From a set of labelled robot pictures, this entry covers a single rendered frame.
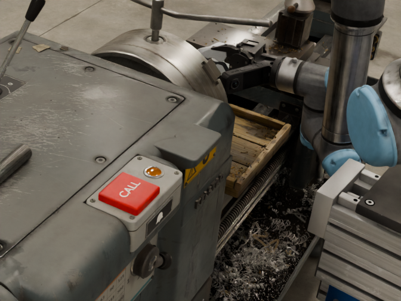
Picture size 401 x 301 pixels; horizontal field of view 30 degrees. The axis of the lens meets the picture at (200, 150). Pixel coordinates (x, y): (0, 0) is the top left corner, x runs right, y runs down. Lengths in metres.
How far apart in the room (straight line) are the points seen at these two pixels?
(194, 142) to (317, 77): 0.57
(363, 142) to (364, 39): 0.39
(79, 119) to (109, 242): 0.27
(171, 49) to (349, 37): 0.33
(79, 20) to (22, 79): 3.18
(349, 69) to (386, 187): 0.29
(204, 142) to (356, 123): 0.22
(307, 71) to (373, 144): 0.60
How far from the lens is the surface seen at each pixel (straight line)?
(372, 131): 1.05
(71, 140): 1.09
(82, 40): 4.19
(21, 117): 1.15
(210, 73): 1.44
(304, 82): 1.63
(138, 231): 0.97
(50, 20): 4.40
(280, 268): 1.96
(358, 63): 1.45
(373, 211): 1.20
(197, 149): 1.09
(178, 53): 1.41
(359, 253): 1.32
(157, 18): 1.40
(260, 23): 1.28
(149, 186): 0.99
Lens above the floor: 1.87
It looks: 34 degrees down
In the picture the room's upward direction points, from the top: 7 degrees clockwise
